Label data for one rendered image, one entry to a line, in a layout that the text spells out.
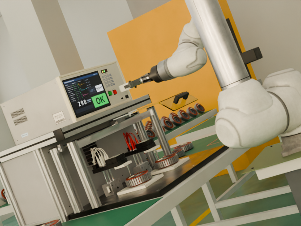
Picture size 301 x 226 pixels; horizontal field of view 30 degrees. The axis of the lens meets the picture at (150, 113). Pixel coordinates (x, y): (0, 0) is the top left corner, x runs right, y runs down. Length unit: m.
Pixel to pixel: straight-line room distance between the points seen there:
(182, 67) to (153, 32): 3.92
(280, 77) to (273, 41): 5.69
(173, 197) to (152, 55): 4.29
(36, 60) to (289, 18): 3.25
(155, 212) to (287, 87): 0.62
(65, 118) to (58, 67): 4.05
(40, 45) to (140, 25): 1.16
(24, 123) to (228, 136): 1.07
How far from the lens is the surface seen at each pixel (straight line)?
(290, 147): 1.97
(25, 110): 2.53
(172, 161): 2.51
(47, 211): 2.45
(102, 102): 2.52
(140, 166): 2.59
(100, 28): 8.88
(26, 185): 2.48
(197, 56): 2.29
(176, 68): 2.32
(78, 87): 2.43
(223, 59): 1.84
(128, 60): 6.44
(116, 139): 2.72
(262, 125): 1.82
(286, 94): 1.92
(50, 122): 2.45
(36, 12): 6.52
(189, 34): 2.39
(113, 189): 2.41
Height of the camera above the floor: 1.11
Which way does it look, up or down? 2 degrees down
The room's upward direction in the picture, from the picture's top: 21 degrees counter-clockwise
